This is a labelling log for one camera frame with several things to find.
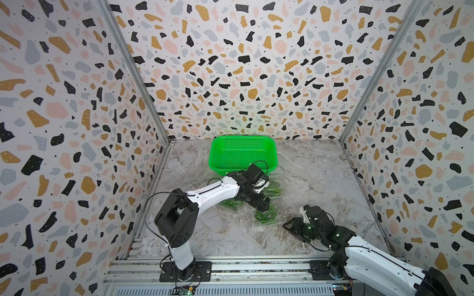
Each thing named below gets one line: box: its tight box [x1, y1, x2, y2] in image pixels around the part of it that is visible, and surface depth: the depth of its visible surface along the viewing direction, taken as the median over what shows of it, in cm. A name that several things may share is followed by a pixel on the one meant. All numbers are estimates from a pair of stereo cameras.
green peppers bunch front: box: [253, 204, 278, 224], surface depth 89 cm
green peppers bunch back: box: [261, 181, 283, 198], surface depth 98 cm
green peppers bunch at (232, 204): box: [220, 198, 244, 212], surface depth 90 cm
